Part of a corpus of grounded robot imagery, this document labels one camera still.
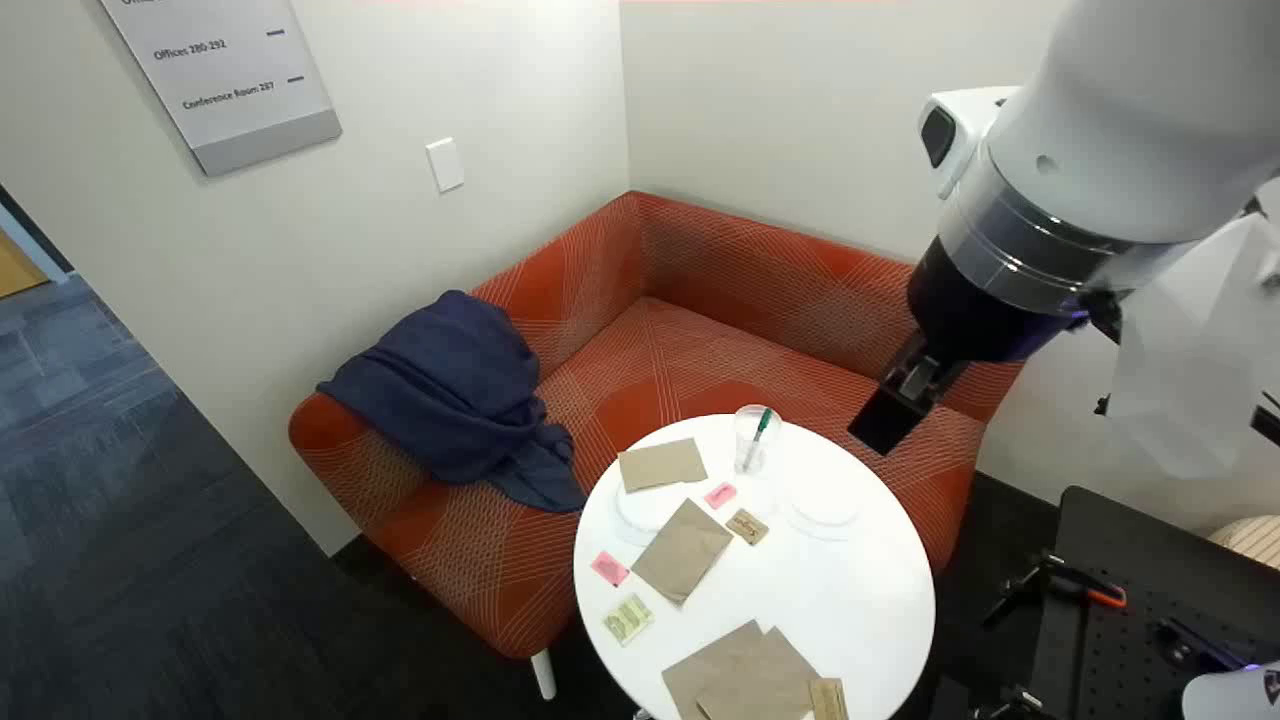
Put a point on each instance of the navy blue blanket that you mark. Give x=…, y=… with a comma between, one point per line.
x=453, y=386

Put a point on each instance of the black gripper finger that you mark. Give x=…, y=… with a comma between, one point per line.
x=890, y=418
x=928, y=372

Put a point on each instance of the brown sachet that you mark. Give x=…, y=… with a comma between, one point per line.
x=746, y=525

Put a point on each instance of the clear plastic plate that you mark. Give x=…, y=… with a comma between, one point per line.
x=826, y=507
x=636, y=508

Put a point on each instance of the grey rounded object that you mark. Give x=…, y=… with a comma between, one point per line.
x=1233, y=698

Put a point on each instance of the clear plastic cup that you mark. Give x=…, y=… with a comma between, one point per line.
x=746, y=458

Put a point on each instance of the small brown paper napkin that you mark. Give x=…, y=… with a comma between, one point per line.
x=662, y=467

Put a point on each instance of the black workbench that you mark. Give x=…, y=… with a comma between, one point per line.
x=1145, y=652

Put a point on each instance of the white sofa leg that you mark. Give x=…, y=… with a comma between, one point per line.
x=544, y=678

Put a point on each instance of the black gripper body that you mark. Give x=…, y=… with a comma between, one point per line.
x=985, y=306

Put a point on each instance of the green and grey pen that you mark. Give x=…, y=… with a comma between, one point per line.
x=759, y=431

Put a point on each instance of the grey wall sign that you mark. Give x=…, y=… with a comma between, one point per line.
x=225, y=93

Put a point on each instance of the beige ribbed object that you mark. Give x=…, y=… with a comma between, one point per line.
x=1250, y=541

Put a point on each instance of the pink eraser block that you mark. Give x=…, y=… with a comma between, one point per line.
x=722, y=496

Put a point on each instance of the white light switch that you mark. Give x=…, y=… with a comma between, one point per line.
x=446, y=166

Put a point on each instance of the pink sachet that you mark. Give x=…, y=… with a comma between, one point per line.
x=609, y=571

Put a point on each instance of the orange sofa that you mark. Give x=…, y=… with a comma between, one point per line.
x=693, y=344

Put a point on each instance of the large brown paper napkin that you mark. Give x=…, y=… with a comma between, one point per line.
x=683, y=554

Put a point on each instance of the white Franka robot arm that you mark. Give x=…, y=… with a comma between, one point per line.
x=1145, y=122

